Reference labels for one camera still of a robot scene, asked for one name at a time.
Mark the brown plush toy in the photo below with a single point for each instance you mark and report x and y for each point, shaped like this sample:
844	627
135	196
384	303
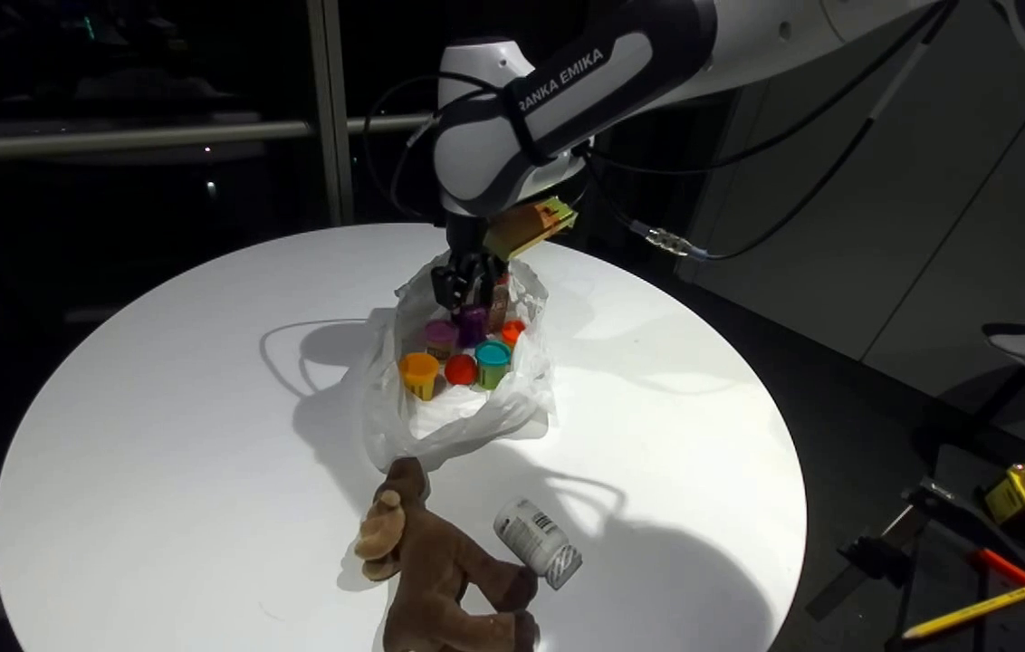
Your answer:
439	565

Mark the teal lid dough tub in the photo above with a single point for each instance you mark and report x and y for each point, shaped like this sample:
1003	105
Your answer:
494	361

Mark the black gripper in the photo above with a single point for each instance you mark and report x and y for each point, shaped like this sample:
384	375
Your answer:
468	249

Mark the white supplement bottle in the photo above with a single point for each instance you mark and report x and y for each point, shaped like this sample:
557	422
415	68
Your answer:
538	544

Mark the crumpled white plastic bag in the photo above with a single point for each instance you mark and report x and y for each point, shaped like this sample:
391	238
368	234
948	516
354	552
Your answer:
460	422

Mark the grey metal post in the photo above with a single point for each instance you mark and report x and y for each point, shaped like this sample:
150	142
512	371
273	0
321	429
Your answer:
326	111

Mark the pink lid dough tub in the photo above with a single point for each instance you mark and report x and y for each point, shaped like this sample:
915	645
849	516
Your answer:
439	335

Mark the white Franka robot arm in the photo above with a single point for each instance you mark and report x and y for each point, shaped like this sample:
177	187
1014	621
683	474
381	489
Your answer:
583	73

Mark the yellow pencil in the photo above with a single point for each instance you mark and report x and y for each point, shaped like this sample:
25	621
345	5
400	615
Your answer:
977	611

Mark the grey metal railing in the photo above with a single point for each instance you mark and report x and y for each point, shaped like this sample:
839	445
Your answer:
115	138

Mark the small red cap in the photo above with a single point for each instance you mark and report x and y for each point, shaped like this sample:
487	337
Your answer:
460	371

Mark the small orange lid tub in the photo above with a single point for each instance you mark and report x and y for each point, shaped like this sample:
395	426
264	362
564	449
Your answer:
512	330

